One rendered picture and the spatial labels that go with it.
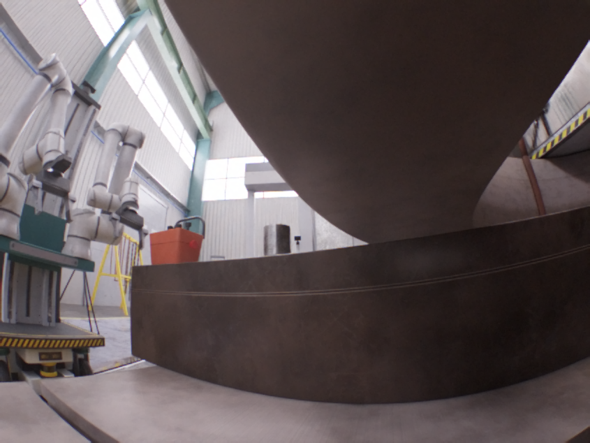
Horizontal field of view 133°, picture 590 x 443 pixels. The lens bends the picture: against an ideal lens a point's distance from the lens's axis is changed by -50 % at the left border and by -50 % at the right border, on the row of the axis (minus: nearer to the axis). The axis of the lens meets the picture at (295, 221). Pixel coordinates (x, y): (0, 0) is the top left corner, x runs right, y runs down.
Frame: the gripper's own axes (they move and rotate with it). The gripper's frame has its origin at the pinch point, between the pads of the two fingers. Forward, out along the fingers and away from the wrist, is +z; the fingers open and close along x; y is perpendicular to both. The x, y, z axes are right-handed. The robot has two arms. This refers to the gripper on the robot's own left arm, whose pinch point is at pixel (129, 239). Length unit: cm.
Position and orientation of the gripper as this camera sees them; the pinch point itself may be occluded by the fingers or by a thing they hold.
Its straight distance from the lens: 110.0
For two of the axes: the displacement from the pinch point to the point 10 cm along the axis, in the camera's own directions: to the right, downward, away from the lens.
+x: 3.8, 3.7, 8.5
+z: 3.6, 7.8, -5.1
